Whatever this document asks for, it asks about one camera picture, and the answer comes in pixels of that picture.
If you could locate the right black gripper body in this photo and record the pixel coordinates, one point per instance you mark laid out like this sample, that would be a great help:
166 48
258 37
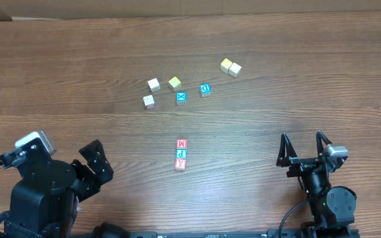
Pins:
303 166

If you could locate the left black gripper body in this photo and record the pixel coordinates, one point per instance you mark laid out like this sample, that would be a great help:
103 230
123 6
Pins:
86 172

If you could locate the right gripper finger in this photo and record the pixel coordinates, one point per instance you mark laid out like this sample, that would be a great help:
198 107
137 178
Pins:
322 143
287 155

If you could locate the red Y block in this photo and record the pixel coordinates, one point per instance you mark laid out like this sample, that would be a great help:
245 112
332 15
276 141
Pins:
180 164

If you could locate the blue P block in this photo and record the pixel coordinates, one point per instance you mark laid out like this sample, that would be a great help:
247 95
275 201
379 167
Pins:
181 153

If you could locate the red M block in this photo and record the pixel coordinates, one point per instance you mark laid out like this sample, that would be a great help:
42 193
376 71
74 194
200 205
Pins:
181 143

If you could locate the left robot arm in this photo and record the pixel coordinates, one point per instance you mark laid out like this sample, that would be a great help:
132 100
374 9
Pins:
44 202

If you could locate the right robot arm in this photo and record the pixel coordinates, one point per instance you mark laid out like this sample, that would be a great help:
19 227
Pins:
332 207

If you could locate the white patterned block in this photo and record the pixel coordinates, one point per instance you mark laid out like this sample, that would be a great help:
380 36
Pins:
149 101

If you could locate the white block upper left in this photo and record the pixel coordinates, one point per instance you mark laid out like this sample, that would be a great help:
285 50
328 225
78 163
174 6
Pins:
154 84

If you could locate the white block far right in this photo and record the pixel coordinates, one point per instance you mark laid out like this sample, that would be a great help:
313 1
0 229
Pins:
234 69

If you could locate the blue Q block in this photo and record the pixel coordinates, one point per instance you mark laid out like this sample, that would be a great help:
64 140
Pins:
205 90

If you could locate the blue X block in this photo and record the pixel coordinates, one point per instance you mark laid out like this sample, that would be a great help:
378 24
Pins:
181 97

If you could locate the yellow block far right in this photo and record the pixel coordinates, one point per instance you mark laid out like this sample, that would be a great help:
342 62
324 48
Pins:
225 65

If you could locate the yellow block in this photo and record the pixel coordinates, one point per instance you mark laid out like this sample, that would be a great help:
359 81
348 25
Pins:
225 65
175 84

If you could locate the yellow block centre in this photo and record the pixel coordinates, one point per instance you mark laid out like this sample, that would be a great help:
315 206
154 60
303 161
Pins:
175 84

